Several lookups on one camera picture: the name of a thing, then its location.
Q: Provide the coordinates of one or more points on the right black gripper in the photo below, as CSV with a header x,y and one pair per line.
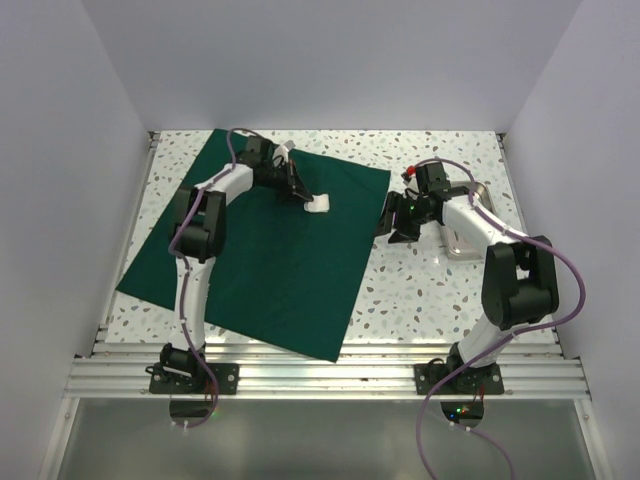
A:
x,y
404,233

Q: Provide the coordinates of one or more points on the stainless steel tray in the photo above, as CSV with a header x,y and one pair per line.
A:
x,y
465,234

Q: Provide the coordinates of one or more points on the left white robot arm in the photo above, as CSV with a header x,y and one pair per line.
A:
x,y
198,235

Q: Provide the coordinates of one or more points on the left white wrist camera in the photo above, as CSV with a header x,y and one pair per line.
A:
x,y
281,153

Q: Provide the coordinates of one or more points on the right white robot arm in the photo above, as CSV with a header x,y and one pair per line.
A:
x,y
519,286

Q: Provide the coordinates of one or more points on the green surgical drape cloth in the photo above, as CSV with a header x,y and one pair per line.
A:
x,y
291,278

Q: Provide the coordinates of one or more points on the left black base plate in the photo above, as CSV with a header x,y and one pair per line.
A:
x,y
164,381

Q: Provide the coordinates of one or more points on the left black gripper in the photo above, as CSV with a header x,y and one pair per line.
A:
x,y
292,185

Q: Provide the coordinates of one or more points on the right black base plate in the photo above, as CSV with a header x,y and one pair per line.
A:
x,y
485,380

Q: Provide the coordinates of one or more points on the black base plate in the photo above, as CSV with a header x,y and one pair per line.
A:
x,y
164,381
485,380

